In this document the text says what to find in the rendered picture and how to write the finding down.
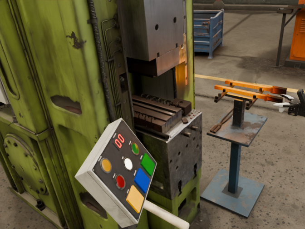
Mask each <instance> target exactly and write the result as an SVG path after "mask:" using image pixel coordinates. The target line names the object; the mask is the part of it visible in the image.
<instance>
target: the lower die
mask: <svg viewBox="0 0 305 229"><path fill-rule="evenodd" d="M132 99H135V100H139V101H142V102H145V103H149V104H152V105H156V106H159V107H162V108H166V109H169V110H173V111H175V112H176V114H175V115H174V116H173V115H172V114H171V113H167V112H164V111H161V110H157V109H154V108H151V107H147V106H144V105H141V104H137V103H134V102H133V110H134V111H135V110H136V111H137V113H136V111H135V112H134V121H135V123H136V124H139V118H138V115H139V113H140V112H142V113H143V116H142V113H141V114H140V116H139V117H140V124H141V125H142V126H145V119H144V117H145V115H147V114H148V115H149V118H148V115H147V116H146V126H147V127H148V128H150V129H151V118H152V117H153V116H155V120H154V117H153V118H152V127H153V129H154V130H156V131H159V132H162V133H166V132H168V131H169V130H170V129H171V128H172V127H173V126H174V125H176V124H177V123H178V122H179V121H180V120H181V119H182V109H181V108H178V107H176V108H175V106H169V105H168V104H163V103H161V102H158V103H157V101H154V100H153V101H152V100H150V99H146V98H143V97H142V98H141V97H140V96H136V95H132ZM170 127H171V128H170Z"/></svg>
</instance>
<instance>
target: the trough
mask: <svg viewBox="0 0 305 229"><path fill-rule="evenodd" d="M132 102H134V103H137V104H141V105H144V106H147V107H151V108H154V109H157V110H161V111H164V112H167V113H172V115H173V116H174V115H175V114H176V112H175V111H173V110H169V109H166V108H162V107H159V106H156V105H152V104H149V103H145V102H142V101H139V100H135V99H132Z"/></svg>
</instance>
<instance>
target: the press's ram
mask: <svg viewBox="0 0 305 229"><path fill-rule="evenodd" d="M118 1H119V8H120V15H121V22H122V29H123V38H124V45H125V51H126V57H128V58H134V59H139V60H145V61H151V60H153V59H155V58H157V57H158V56H161V55H163V54H165V53H167V52H169V51H171V50H172V49H174V48H176V47H178V46H180V45H182V44H184V37H183V7H182V0H118Z"/></svg>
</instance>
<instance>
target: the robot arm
mask: <svg viewBox="0 0 305 229"><path fill-rule="evenodd" d="M297 95H298V97H299V99H297V98H296V97H293V96H289V95H280V96H282V97H284V98H285V103H275V104H273V106H278V108H279V112H283V111H284V110H285V109H288V115H291V114H290V113H294V114H295V115H293V116H298V115H299V116H303V117H305V93H304V91H303V89H300V90H298V91H297Z"/></svg>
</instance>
